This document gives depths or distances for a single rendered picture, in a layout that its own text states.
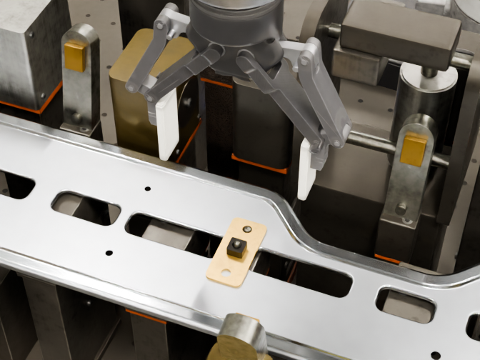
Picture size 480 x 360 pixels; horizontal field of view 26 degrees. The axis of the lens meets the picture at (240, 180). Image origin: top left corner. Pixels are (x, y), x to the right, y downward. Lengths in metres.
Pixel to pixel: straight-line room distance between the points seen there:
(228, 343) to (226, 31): 0.27
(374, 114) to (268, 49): 0.82
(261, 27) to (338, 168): 0.41
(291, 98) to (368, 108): 0.79
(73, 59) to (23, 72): 0.07
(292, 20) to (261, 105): 0.69
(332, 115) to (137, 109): 0.34
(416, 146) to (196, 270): 0.25
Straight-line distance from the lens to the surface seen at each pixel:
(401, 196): 1.10
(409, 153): 1.06
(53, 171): 1.15
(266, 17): 0.80
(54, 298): 1.17
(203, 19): 0.81
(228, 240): 1.06
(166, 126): 0.95
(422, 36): 1.02
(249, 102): 1.12
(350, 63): 1.04
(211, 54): 0.85
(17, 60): 1.18
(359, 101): 1.66
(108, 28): 1.80
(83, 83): 1.17
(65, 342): 1.24
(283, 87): 0.86
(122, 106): 1.15
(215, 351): 0.93
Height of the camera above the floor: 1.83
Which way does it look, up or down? 47 degrees down
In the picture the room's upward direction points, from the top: straight up
